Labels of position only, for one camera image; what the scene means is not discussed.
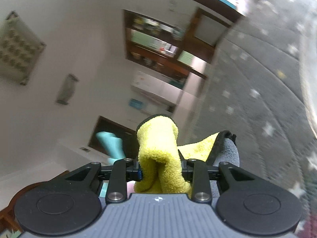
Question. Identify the dark wooden side table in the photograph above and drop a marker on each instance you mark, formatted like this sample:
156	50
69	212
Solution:
197	19

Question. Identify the framed wall picture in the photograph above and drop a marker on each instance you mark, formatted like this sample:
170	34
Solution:
17	49

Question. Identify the dark brown door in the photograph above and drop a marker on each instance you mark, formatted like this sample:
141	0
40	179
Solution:
109	126

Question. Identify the wall lamp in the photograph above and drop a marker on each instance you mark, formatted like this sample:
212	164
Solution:
66	89

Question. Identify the white refrigerator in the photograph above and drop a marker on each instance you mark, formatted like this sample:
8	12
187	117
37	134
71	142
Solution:
158	86

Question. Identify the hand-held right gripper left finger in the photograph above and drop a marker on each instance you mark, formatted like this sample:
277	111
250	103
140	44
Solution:
140	174

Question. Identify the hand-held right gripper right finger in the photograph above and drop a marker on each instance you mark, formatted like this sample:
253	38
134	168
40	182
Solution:
200	178

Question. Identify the grey quilted star tablecloth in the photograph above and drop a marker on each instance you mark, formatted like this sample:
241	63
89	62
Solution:
247	79

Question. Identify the pink teal antler water bottle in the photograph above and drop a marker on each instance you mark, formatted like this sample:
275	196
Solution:
111	143

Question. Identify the white water dispenser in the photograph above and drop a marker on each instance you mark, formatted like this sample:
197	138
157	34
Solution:
148	106

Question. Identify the tall dark wooden cabinet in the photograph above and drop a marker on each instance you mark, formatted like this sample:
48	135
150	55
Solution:
153	47

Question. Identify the yellow microfiber cloth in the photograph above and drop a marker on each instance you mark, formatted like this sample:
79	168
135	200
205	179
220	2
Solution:
158	148

